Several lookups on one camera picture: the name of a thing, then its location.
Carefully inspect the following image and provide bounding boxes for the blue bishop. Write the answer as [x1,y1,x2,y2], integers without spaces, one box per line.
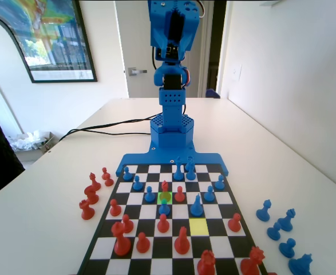
[189,193,205,218]

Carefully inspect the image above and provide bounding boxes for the red chess pawn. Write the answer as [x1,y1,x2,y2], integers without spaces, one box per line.
[173,186,185,202]
[227,213,243,234]
[109,198,121,217]
[121,213,135,234]
[101,167,114,187]
[156,213,171,234]
[135,231,151,254]

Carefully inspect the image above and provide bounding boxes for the tall blue chess piece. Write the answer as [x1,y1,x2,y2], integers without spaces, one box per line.
[173,156,185,182]

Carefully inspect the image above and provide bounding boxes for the blue object behind table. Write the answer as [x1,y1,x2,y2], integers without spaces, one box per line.
[205,88,222,100]

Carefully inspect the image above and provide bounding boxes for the black and white chessboard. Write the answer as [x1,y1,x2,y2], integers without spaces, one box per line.
[76,163,269,275]

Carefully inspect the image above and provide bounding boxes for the white door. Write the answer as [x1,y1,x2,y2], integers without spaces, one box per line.
[115,0,214,100]

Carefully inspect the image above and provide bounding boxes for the box of clear plastic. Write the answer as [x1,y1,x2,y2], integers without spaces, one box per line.
[4,129,56,154]

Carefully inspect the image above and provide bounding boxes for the black framed colourful poster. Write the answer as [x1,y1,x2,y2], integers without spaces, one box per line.
[0,0,98,84]

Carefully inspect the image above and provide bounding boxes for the blue base plate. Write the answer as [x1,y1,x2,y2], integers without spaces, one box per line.
[115,142,231,178]

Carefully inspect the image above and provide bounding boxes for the silver door handle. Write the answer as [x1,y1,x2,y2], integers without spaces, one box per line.
[124,66,148,77]

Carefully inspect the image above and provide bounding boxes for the black camera cable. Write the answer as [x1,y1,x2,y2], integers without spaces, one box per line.
[151,45,159,71]

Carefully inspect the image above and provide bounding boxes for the white wall switch plate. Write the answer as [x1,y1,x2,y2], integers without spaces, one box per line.
[232,63,243,84]

